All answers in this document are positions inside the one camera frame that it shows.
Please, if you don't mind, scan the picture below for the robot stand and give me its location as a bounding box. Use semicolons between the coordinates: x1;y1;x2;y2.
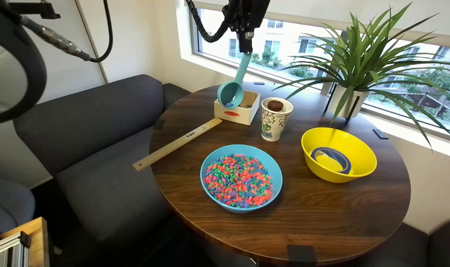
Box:
0;217;50;267

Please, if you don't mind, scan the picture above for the printed paper cup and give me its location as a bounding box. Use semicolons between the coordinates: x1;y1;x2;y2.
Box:
261;97;294;142

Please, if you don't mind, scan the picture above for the dark grey sofa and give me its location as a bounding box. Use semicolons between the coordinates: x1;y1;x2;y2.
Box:
353;220;450;267
13;74;196;262

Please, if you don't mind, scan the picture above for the potted green plant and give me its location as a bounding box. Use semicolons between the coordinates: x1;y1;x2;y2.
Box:
273;2;450;149

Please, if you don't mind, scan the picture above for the blue plastic bowl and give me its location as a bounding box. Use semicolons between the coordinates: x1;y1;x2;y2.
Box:
200;144;284;213

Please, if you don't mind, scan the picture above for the wooden ruler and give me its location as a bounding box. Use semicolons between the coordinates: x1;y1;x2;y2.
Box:
132;118;223;172

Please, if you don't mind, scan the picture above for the teal plastic scooper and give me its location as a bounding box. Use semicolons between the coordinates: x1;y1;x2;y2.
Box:
216;52;252;109

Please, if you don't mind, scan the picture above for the yellow plastic bowl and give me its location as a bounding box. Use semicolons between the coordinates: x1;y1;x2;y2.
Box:
301;127;378;184

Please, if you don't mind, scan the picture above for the window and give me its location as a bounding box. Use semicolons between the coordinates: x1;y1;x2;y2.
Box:
190;7;450;136

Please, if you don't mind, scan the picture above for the white wooden box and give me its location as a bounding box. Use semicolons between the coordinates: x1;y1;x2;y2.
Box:
214;90;261;126

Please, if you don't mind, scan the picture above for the grey armchair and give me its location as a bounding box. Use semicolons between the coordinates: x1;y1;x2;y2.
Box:
0;174;36;233

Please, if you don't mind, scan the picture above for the heap of colourful beads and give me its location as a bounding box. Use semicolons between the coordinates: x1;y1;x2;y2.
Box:
204;154;274;208

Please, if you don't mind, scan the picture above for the blue tape roll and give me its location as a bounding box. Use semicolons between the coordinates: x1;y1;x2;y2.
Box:
311;147;352;175

